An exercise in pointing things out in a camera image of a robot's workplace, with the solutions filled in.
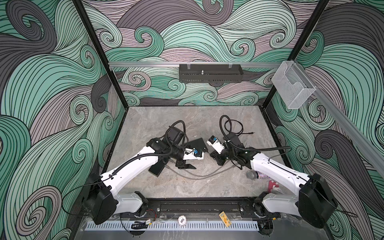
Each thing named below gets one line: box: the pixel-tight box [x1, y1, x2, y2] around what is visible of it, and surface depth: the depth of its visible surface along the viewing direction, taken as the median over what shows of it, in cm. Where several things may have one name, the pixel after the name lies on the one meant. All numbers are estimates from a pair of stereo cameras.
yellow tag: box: [218, 211, 232, 228], surface depth 71 cm
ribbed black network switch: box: [148, 156, 171, 178], surface depth 87 cm
